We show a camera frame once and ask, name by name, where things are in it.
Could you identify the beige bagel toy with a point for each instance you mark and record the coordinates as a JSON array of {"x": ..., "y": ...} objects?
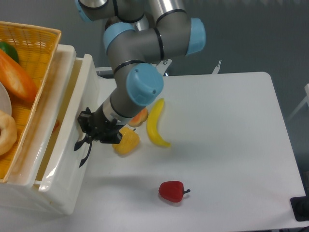
[{"x": 8, "y": 132}]

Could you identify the green pepper toy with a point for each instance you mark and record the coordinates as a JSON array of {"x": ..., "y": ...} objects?
[{"x": 10, "y": 51}]

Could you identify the toast slice toy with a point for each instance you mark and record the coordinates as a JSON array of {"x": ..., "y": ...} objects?
[{"x": 56, "y": 125}]

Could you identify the yellow banana toy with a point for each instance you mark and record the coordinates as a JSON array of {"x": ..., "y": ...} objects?
[{"x": 152, "y": 123}]

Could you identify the yellow woven basket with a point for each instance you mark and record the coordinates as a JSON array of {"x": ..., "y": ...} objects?
[{"x": 36, "y": 47}]

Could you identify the black device at edge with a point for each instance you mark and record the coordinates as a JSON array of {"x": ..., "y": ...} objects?
[{"x": 300, "y": 207}]

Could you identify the red bell pepper toy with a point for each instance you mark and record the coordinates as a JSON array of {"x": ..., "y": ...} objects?
[{"x": 172, "y": 191}]

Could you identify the white drawer cabinet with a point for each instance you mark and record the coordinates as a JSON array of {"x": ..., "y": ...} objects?
[{"x": 21, "y": 189}]

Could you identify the white plate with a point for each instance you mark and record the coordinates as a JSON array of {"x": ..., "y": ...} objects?
[{"x": 5, "y": 102}]

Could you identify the black lower drawer handle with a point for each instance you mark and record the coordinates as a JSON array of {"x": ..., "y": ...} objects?
[{"x": 84, "y": 160}]

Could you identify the white top drawer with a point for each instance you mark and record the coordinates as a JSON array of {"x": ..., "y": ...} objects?
[{"x": 59, "y": 178}]

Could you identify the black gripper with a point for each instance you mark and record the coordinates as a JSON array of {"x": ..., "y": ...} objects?
[{"x": 98, "y": 128}]

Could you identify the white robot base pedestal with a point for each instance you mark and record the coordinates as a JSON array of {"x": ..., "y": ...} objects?
[{"x": 147, "y": 22}]

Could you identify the white frame at right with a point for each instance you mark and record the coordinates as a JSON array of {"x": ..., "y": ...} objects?
[{"x": 304, "y": 102}]

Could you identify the orange baguette toy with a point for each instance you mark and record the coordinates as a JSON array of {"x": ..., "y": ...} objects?
[{"x": 16, "y": 79}]

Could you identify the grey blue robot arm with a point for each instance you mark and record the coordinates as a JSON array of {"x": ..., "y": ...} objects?
[{"x": 132, "y": 53}]

